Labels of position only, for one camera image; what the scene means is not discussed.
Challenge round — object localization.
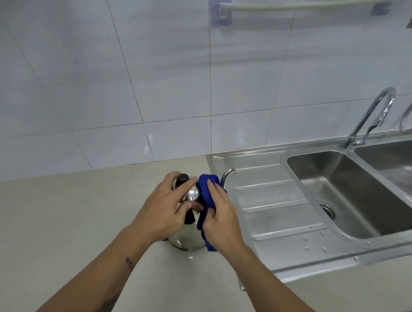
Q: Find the person's right hand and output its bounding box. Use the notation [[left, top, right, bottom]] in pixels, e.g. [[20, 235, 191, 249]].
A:
[[195, 179, 247, 262]]

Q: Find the person's left hand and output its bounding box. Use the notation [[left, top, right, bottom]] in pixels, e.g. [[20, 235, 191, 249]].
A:
[[130, 169, 206, 246]]

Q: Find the stainless steel kettle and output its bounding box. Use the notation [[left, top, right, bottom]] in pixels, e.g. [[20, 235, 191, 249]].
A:
[[167, 165, 235, 254]]

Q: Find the blue cleaning cloth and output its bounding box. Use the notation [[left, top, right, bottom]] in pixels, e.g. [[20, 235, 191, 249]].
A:
[[192, 173, 229, 253]]

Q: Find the person's left forearm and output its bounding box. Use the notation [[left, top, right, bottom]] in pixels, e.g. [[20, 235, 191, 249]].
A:
[[34, 220, 156, 312]]

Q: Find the person's right forearm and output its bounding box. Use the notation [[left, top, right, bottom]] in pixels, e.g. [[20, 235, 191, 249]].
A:
[[216, 243, 339, 312]]

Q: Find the stainless steel double sink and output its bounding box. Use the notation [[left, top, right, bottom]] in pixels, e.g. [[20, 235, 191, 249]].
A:
[[201, 119, 412, 290]]

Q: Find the round sink drain strainer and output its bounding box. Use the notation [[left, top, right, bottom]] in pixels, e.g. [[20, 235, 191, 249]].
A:
[[313, 201, 338, 222]]

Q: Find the chrome gooseneck faucet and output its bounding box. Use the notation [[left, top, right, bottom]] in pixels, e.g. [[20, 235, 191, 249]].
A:
[[339, 85, 397, 153]]

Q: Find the purple adhesive rail holder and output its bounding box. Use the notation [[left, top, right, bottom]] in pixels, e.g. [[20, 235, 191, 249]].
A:
[[208, 0, 233, 29]]

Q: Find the white towel rail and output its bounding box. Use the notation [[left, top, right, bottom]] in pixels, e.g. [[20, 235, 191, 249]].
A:
[[219, 0, 404, 19]]

